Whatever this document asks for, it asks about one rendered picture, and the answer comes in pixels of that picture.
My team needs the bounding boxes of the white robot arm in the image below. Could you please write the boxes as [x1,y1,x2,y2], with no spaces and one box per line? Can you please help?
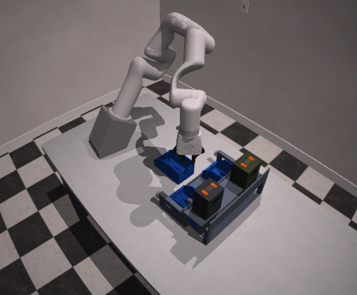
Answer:
[108,13,215,137]

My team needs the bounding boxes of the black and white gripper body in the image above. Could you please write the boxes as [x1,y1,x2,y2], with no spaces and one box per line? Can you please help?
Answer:
[176,131,202,155]

